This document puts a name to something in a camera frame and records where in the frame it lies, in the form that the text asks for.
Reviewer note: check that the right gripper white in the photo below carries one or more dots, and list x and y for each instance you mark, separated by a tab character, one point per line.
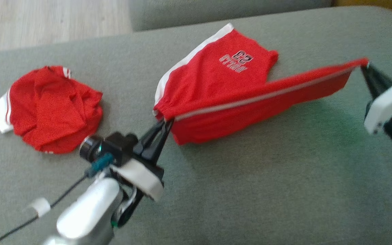
385	105

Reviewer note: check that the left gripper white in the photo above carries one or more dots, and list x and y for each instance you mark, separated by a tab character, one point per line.
141	177

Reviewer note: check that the red basketball shorts white trim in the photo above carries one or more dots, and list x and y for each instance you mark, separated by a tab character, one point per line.
223	88

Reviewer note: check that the red basketball jersey white sleeves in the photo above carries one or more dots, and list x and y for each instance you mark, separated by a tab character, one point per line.
53	109

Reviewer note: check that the large grey sofa seat cushion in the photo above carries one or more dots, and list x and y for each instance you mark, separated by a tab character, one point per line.
250	190

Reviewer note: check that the small grey sofa cushion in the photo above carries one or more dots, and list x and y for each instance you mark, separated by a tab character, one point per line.
216	10

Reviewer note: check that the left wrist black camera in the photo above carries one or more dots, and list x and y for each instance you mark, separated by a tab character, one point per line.
114	146

